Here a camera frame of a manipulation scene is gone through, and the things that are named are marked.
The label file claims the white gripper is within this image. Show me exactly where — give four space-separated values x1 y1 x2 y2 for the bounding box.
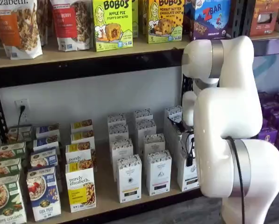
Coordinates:
180 127 197 154

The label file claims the white box green strip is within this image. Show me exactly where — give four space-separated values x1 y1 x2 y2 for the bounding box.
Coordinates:
176 140 200 192
164 105 184 124
165 120 182 152

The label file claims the white box pink strip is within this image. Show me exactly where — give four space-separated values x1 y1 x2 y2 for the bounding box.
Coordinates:
143 133 166 156
146 150 172 196
133 109 153 123
136 119 157 140

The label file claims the white box yellow strip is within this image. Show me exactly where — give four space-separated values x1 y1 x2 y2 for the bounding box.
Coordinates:
108 124 129 143
107 113 127 128
116 154 143 203
109 138 134 182

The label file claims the purely elizabeth yellow box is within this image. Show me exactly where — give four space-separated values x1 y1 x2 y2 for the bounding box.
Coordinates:
71 130 95 145
64 161 97 213
70 119 93 133
64 142 93 164

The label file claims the yellow Bobo's peanut butter box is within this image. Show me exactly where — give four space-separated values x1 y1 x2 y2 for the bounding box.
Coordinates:
148 0 185 44
142 0 151 36

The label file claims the blue ZBar box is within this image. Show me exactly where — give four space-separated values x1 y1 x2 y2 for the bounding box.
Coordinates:
184 0 196 39
192 0 231 41

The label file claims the green Bobo's apple pie box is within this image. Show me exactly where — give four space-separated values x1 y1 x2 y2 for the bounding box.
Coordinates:
93 0 134 53
129 0 139 39

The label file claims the blue flax plus oatmeal box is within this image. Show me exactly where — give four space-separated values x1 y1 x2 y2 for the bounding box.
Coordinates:
35 123 60 139
32 134 59 152
30 147 58 169
26 166 62 222

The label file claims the orange snack box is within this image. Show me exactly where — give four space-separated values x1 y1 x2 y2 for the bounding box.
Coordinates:
249 0 279 37

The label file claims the green oatmeal box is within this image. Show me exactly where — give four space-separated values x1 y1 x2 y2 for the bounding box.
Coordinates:
7 125 34 143
0 158 22 178
0 141 27 161
0 174 28 224

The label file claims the red label granola bag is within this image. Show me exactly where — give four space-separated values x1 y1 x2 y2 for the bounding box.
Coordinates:
50 0 94 52

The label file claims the orange label granola bag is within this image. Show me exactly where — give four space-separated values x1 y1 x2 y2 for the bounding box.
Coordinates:
0 0 43 60

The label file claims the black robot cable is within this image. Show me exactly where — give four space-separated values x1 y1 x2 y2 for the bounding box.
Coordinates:
185 133 246 224

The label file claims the white wall outlet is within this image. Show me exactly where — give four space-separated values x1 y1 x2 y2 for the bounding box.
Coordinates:
14 98 31 123

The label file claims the black plug with cord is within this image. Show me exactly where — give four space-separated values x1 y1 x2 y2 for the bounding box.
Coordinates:
17 105 26 140

